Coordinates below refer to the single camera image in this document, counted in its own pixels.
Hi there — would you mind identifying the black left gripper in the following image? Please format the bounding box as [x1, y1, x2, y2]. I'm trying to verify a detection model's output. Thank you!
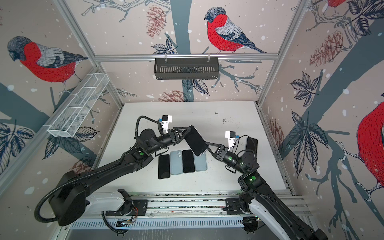
[147, 127, 190, 155]

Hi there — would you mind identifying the pale green phone case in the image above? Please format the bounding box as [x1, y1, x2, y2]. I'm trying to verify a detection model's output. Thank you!
[170, 151, 183, 175]

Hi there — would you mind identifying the phone with black screen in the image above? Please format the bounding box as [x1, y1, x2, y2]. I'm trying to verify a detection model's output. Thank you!
[158, 155, 171, 180]

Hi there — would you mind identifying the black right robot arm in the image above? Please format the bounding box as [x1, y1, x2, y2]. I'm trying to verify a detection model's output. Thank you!
[207, 137, 328, 240]

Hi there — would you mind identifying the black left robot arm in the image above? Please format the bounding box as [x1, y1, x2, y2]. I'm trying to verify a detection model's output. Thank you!
[34, 116, 191, 226]

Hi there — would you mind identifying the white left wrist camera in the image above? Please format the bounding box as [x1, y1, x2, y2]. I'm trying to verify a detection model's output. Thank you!
[159, 115, 172, 133]

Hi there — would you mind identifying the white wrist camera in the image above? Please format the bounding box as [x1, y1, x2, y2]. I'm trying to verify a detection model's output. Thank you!
[159, 115, 172, 133]
[225, 131, 240, 150]

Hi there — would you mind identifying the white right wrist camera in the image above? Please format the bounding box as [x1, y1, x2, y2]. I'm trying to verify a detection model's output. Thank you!
[225, 131, 240, 150]

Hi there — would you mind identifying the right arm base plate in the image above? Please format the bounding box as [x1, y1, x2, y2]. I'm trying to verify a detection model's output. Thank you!
[222, 198, 253, 215]

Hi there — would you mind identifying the black wall basket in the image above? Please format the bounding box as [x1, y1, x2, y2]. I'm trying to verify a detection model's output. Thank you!
[154, 58, 220, 80]

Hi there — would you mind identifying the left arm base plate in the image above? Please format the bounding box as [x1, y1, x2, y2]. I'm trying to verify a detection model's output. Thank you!
[105, 200, 148, 217]

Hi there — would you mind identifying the white wire mesh basket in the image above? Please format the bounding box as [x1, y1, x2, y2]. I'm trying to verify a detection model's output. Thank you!
[48, 73, 110, 138]

